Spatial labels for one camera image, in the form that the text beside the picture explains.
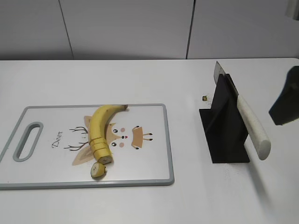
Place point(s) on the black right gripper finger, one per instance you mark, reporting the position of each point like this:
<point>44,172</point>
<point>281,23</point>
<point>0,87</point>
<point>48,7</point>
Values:
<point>286,107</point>

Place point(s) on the white handled kitchen knife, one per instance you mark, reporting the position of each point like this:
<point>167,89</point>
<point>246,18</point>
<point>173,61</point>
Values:
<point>254,127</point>

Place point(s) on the yellow banana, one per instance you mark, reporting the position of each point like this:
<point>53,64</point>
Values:
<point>97,132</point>

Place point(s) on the cut banana end piece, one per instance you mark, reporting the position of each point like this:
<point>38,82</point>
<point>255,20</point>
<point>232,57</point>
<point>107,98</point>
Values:
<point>98,170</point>

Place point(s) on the black knife stand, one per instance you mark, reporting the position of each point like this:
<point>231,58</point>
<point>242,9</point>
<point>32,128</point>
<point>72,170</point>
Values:
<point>223,125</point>

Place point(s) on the white deer cutting board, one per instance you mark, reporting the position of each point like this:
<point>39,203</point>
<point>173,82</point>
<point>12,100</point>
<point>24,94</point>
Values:
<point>49,149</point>

